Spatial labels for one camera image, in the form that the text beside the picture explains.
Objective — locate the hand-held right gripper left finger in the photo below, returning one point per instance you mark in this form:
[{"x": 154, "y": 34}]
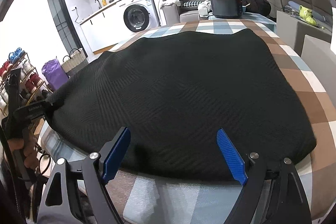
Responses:
[{"x": 118, "y": 153}]

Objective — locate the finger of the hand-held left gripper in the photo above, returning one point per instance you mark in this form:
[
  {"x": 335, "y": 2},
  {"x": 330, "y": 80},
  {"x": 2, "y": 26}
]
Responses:
[{"x": 50, "y": 106}]

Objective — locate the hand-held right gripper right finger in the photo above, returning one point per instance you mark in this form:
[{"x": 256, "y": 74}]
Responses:
[{"x": 232, "y": 155}]

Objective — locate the black knit sweater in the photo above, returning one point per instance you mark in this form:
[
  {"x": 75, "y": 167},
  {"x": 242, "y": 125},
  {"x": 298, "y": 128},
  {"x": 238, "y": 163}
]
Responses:
[{"x": 170, "y": 95}]

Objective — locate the person's left hand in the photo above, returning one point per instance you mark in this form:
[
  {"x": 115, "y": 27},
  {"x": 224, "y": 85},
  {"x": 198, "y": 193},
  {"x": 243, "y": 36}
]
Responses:
[{"x": 30, "y": 155}]

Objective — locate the shoe rack with shoes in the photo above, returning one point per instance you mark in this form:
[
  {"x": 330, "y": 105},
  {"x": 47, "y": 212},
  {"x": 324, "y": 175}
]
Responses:
[{"x": 23, "y": 82}]

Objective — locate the purple plastic bag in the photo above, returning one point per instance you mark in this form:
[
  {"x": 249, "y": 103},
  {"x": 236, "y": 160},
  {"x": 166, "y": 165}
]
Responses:
[{"x": 53, "y": 74}]

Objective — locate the woven basket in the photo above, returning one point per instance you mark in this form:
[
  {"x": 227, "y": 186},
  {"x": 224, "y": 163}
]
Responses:
[{"x": 74, "y": 60}]

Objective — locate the black framed glass door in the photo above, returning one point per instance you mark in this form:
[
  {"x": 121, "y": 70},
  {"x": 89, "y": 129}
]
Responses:
[{"x": 63, "y": 19}]

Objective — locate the white counter cabinet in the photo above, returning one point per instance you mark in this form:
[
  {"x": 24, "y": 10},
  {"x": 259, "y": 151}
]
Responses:
[{"x": 105, "y": 26}]

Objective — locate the black faucet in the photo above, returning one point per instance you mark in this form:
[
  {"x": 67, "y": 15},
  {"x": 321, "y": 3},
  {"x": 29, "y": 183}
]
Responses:
[{"x": 98, "y": 2}]

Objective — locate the yellow bottle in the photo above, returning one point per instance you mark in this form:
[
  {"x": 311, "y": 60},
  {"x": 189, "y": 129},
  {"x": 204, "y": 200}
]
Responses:
[{"x": 104, "y": 1}]

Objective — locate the white washing machine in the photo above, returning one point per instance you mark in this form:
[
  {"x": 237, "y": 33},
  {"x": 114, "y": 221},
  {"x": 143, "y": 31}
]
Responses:
[{"x": 136, "y": 14}]

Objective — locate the grey cabinet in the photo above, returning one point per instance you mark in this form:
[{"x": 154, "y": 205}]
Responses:
[{"x": 299, "y": 28}]

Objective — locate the grey sofa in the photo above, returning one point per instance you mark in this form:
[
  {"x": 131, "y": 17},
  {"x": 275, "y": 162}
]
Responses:
[{"x": 170, "y": 15}]

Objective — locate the black electric cooker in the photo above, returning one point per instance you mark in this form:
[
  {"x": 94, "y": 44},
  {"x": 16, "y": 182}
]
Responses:
[{"x": 225, "y": 6}]

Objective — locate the white cloth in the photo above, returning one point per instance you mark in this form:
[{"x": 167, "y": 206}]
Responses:
[
  {"x": 204, "y": 8},
  {"x": 170, "y": 2}
]

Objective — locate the black padded jacket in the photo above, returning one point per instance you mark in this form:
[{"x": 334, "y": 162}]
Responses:
[{"x": 257, "y": 1}]

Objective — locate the houndstooth cushion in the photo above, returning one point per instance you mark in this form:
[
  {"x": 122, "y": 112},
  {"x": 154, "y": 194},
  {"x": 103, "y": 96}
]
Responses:
[{"x": 190, "y": 3}]

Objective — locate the green shoes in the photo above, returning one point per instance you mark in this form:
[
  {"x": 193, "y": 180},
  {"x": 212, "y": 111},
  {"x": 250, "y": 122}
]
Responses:
[{"x": 309, "y": 15}]

